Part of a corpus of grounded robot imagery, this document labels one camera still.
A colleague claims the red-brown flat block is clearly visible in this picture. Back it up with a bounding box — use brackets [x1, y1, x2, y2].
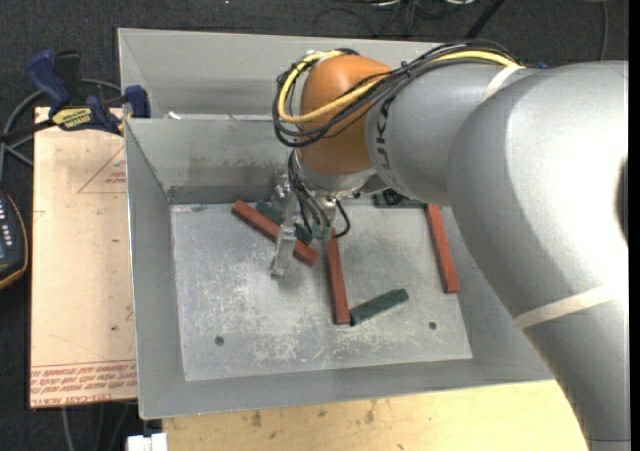
[230, 199, 321, 268]
[325, 237, 352, 326]
[425, 203, 460, 295]

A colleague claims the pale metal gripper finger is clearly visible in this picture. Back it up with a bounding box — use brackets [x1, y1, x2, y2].
[282, 227, 300, 276]
[269, 227, 290, 277]

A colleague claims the grey metal bin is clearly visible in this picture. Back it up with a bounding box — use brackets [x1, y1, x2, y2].
[117, 27, 554, 421]

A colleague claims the dark green flat block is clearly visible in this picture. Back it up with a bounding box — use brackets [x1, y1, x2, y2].
[255, 201, 314, 245]
[373, 190, 427, 209]
[348, 288, 410, 327]

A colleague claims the brown cardboard board red print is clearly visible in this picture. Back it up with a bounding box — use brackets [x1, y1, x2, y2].
[29, 106, 139, 410]

